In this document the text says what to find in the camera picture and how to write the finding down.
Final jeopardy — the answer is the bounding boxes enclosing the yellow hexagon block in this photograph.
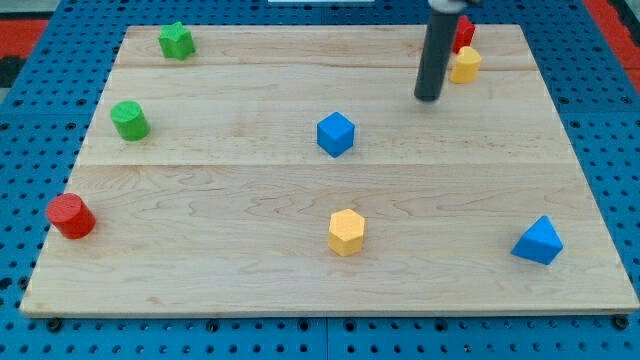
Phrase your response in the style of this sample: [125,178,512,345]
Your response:
[328,209,366,257]

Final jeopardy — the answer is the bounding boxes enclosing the yellow heart block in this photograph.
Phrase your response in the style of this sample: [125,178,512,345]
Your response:
[449,46,482,84]

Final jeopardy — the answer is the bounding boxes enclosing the blue cube block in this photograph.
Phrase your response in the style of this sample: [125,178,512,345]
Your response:
[316,112,355,158]

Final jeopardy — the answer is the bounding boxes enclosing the wooden board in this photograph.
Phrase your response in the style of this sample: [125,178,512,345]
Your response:
[21,25,639,318]

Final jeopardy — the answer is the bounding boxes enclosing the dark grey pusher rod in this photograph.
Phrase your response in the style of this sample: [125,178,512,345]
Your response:
[414,0,467,102]

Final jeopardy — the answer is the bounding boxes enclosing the green star block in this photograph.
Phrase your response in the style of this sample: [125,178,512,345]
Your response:
[158,22,196,61]

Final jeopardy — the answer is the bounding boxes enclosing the green cylinder block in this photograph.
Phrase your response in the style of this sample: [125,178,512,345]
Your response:
[110,100,150,141]

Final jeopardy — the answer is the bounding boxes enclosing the blue triangle block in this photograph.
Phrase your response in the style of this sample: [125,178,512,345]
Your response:
[511,215,564,265]

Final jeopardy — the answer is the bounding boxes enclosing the red cylinder block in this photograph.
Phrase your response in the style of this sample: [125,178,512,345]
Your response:
[45,193,96,240]

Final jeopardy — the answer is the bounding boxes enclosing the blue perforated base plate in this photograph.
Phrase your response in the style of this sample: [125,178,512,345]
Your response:
[1,0,639,359]

